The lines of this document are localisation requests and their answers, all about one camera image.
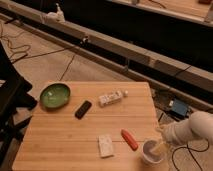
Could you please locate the black floor cable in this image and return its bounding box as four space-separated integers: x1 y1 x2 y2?
0 21 89 81

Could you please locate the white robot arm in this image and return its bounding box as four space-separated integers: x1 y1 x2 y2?
150 111 213 155

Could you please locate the black rectangular block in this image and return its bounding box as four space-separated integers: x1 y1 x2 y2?
75 101 92 119

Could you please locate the blue power box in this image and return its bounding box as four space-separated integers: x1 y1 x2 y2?
169 99 189 118

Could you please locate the white object on rail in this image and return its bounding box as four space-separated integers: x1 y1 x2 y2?
45 4 65 22

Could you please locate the white plastic bottle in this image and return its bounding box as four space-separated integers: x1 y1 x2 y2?
99 90 128 107

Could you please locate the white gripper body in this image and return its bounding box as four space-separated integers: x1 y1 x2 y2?
162 122 185 146

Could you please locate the green ceramic bowl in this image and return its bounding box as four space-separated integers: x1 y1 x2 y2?
40 83 71 110

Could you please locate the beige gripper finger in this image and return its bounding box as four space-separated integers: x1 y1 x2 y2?
151 142 169 156

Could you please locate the black chair frame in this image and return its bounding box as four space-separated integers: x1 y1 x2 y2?
0 42 37 166

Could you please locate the black coiled cable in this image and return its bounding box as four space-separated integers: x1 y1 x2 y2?
156 109 213 171

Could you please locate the orange red marker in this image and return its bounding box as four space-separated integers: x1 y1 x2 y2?
121 129 138 151

